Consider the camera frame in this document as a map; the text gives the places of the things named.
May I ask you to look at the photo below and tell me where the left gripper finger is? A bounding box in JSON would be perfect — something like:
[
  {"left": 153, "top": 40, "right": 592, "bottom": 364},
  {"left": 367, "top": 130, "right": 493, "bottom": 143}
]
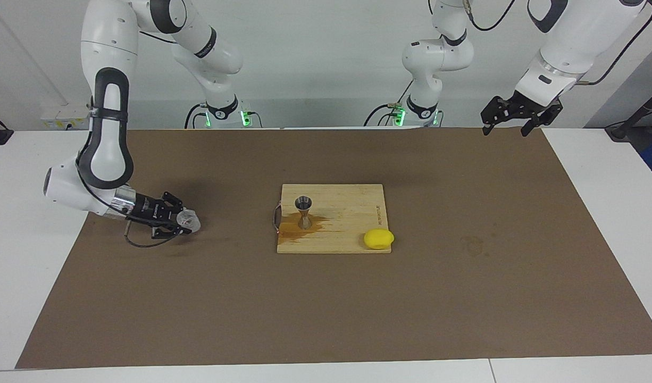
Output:
[
  {"left": 481, "top": 97, "right": 505, "bottom": 136},
  {"left": 520, "top": 112, "right": 550, "bottom": 138}
]

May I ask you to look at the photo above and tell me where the small clear glass cup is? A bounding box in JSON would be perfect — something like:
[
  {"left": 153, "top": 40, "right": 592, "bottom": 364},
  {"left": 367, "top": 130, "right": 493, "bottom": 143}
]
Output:
[{"left": 176, "top": 209, "right": 202, "bottom": 234}]

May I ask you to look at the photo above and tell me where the steel double jigger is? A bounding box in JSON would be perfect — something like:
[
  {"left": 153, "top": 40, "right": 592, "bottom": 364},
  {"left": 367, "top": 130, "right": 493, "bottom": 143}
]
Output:
[{"left": 295, "top": 196, "right": 313, "bottom": 230}]

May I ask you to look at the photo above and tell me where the black stand with pole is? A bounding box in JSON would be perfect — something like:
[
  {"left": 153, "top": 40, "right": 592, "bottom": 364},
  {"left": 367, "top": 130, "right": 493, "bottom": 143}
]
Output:
[{"left": 605, "top": 85, "right": 652, "bottom": 141}]

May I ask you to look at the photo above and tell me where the yellow lemon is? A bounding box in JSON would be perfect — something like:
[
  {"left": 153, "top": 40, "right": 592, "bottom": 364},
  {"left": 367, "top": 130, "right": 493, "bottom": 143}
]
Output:
[{"left": 363, "top": 228, "right": 395, "bottom": 250}]

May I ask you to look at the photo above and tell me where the brown table mat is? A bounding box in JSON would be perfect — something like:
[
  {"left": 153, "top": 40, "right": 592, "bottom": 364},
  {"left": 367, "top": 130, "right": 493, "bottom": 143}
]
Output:
[{"left": 15, "top": 126, "right": 652, "bottom": 369}]

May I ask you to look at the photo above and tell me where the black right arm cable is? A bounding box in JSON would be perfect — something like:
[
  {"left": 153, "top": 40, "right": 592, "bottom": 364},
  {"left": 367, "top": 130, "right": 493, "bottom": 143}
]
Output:
[{"left": 75, "top": 157, "right": 181, "bottom": 249}]

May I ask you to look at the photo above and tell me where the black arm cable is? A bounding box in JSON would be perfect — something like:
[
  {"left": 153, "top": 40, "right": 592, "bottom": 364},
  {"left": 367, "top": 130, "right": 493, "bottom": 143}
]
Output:
[
  {"left": 467, "top": 0, "right": 652, "bottom": 86},
  {"left": 75, "top": 157, "right": 181, "bottom": 249}
]

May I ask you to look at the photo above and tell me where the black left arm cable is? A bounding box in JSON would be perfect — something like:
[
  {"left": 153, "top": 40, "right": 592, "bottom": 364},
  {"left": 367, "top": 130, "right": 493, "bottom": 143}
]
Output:
[{"left": 467, "top": 0, "right": 652, "bottom": 86}]

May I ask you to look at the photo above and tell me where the black right base cable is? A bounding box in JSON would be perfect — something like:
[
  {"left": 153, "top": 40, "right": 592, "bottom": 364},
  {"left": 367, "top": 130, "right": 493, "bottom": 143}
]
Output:
[{"left": 185, "top": 103, "right": 207, "bottom": 129}]

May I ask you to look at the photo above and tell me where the black base cable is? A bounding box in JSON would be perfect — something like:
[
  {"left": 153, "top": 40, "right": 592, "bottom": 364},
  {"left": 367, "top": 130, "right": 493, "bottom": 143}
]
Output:
[
  {"left": 363, "top": 79, "right": 414, "bottom": 127},
  {"left": 185, "top": 103, "right": 207, "bottom": 129}
]

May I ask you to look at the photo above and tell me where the black left base cable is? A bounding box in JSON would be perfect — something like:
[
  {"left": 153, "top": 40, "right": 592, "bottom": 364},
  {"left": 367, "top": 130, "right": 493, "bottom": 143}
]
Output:
[{"left": 363, "top": 79, "right": 414, "bottom": 127}]

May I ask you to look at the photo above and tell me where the wooden cutting board, metal handle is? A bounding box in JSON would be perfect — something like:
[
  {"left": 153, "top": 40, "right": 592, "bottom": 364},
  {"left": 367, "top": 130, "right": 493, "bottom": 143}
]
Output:
[{"left": 273, "top": 184, "right": 392, "bottom": 254}]

